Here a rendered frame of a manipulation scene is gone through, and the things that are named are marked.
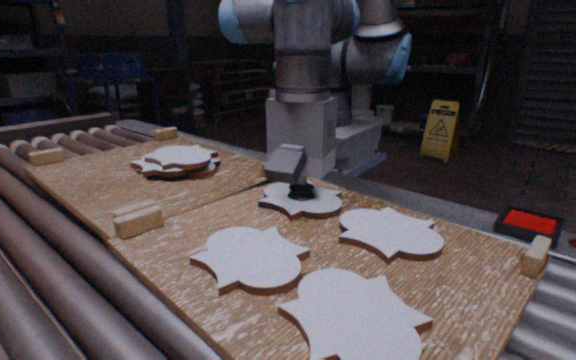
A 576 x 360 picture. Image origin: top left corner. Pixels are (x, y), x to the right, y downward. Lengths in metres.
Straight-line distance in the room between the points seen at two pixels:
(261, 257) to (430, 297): 0.18
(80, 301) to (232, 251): 0.16
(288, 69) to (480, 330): 0.35
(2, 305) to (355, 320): 0.35
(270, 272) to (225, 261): 0.05
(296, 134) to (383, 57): 0.44
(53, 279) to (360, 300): 0.34
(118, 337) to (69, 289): 0.11
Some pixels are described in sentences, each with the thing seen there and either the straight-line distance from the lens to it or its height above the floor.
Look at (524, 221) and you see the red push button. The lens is 0.62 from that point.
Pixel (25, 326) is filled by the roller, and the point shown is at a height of 0.92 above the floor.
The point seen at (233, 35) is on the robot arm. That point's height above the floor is 1.18.
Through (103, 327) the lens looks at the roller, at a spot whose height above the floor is 0.92.
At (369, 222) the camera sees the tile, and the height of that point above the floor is 0.95.
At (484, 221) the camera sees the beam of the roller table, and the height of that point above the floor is 0.92.
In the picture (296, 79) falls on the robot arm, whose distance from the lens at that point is 0.48.
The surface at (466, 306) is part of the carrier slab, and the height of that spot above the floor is 0.94.
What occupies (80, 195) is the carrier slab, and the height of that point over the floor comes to 0.94.
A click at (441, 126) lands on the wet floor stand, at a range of 4.03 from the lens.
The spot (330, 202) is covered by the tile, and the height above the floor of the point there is 0.95.
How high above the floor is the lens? 1.17
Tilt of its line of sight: 21 degrees down
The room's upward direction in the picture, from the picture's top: straight up
